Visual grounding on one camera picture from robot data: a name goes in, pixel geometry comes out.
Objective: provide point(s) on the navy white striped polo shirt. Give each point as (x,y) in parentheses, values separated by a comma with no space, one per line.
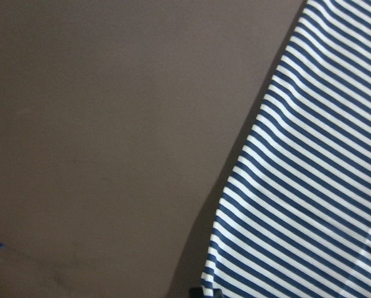
(294,219)

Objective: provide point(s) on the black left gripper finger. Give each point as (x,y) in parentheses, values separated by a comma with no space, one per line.
(198,292)

